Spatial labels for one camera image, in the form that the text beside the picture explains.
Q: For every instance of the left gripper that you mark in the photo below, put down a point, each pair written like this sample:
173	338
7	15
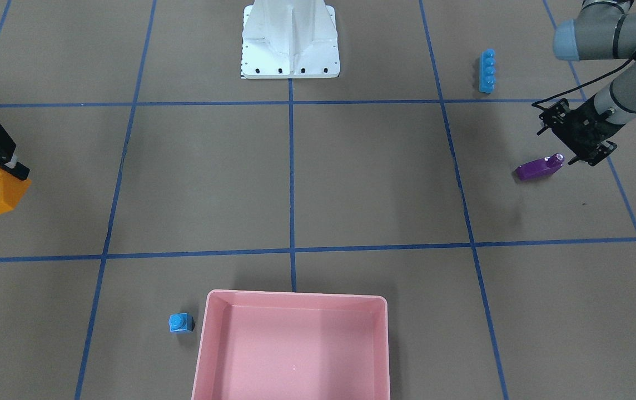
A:
589	123

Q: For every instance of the purple sloped block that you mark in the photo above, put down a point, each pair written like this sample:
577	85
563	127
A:
540	168

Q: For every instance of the orange sloped block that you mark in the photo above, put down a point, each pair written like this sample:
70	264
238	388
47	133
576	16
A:
12	191

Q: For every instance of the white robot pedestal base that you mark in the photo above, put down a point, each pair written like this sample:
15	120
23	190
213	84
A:
289	40

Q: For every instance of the long blue block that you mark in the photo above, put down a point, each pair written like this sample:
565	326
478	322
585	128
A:
486	70

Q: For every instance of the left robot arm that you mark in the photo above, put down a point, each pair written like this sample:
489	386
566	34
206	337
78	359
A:
603	30

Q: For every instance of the pink plastic box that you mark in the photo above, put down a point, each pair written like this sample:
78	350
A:
270	345

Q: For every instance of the small blue block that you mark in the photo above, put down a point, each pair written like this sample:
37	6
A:
181	323

